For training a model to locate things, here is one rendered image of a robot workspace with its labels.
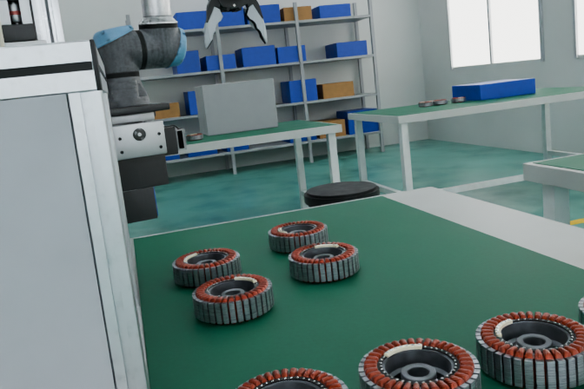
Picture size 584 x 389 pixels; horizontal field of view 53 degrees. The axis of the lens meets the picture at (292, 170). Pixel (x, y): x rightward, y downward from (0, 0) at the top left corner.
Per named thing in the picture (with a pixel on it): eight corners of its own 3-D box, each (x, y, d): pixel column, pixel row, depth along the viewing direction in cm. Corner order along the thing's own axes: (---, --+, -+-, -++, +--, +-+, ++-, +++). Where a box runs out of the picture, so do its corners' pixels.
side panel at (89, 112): (120, 323, 83) (83, 95, 79) (142, 319, 84) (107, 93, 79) (122, 427, 57) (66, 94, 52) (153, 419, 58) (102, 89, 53)
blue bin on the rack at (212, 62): (201, 72, 745) (199, 58, 742) (228, 69, 756) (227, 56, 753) (207, 70, 706) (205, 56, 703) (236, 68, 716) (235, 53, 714)
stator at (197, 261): (252, 267, 102) (249, 246, 101) (223, 290, 92) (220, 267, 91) (195, 266, 106) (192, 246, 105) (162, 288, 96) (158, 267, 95)
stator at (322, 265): (354, 284, 88) (351, 260, 87) (282, 285, 91) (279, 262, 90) (364, 260, 99) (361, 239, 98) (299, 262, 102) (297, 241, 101)
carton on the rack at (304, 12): (276, 25, 767) (275, 12, 764) (303, 23, 776) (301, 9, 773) (284, 22, 728) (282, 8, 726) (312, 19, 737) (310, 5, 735)
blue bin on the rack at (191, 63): (173, 75, 736) (170, 55, 732) (195, 73, 744) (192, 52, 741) (177, 74, 696) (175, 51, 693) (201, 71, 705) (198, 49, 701)
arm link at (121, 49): (93, 76, 175) (85, 29, 173) (136, 72, 182) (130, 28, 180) (103, 74, 165) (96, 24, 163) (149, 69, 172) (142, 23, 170)
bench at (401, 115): (355, 203, 486) (347, 113, 475) (548, 170, 536) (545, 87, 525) (407, 226, 400) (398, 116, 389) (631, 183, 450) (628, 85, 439)
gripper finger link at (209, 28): (202, 50, 138) (219, 16, 139) (209, 48, 132) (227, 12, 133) (189, 43, 136) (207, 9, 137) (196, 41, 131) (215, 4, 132)
